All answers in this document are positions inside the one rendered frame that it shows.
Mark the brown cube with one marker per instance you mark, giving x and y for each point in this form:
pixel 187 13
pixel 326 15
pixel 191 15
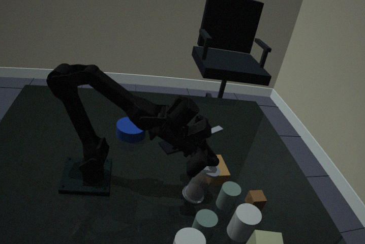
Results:
pixel 256 198

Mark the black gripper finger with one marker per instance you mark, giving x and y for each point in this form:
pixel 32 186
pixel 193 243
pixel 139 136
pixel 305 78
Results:
pixel 210 161
pixel 203 146

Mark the brown rectangular block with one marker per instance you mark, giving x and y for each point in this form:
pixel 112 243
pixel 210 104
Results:
pixel 224 175

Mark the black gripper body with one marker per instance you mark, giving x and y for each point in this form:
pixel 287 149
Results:
pixel 198 160

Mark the blue short cylinder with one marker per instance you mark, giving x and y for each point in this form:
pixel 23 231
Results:
pixel 126 131

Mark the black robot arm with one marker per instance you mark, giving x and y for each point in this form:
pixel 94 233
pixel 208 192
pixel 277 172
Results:
pixel 63 82

